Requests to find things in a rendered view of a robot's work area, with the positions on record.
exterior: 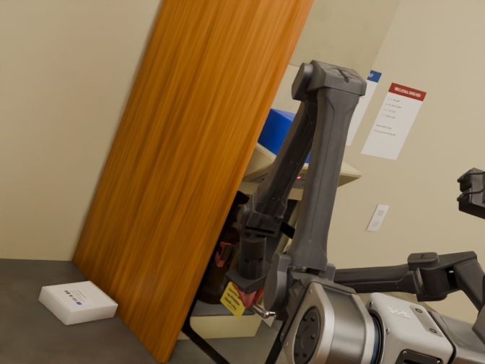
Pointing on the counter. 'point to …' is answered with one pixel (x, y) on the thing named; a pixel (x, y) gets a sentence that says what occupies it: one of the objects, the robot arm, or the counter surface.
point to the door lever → (261, 310)
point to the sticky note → (233, 302)
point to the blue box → (276, 130)
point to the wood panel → (183, 155)
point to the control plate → (294, 185)
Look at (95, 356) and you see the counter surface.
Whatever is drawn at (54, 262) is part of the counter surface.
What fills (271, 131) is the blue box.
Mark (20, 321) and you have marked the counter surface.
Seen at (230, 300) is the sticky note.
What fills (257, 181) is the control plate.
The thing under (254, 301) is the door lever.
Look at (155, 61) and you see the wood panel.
